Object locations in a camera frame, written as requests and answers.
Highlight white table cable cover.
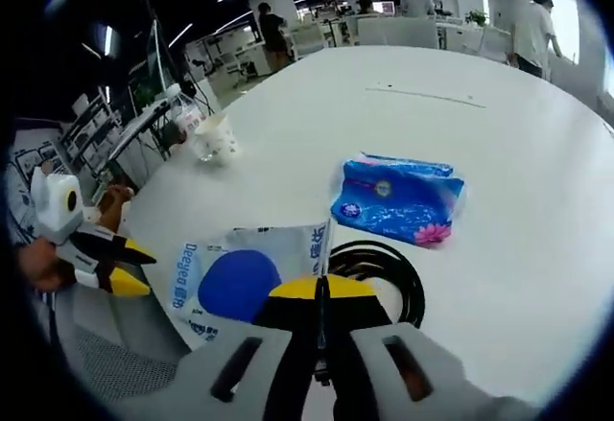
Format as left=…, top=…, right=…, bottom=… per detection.
left=365, top=85, right=488, bottom=109

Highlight storage shelf rack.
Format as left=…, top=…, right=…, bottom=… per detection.
left=59, top=94, right=126, bottom=177

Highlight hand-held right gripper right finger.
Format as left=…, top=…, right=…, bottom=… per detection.
left=319, top=272, right=533, bottom=421

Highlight black cable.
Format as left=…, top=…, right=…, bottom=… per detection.
left=325, top=240, right=427, bottom=331

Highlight white table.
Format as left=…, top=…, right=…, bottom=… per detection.
left=122, top=44, right=614, bottom=408

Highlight wall poster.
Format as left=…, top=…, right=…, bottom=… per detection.
left=37, top=140, right=63, bottom=163
left=12, top=147, right=42, bottom=173

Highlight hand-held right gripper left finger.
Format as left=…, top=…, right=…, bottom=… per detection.
left=117, top=270, right=323, bottom=421

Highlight blue tissue pack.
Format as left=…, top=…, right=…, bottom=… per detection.
left=329, top=151, right=469, bottom=249

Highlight white paper cup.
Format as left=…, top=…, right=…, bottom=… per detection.
left=194, top=112, right=240, bottom=167

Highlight clear plastic water bottle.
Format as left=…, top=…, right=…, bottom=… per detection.
left=165, top=82, right=217, bottom=163

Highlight white wipes packet blue circle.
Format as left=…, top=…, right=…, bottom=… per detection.
left=168, top=222, right=337, bottom=350

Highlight person's left hand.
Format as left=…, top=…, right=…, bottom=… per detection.
left=16, top=238, right=78, bottom=292

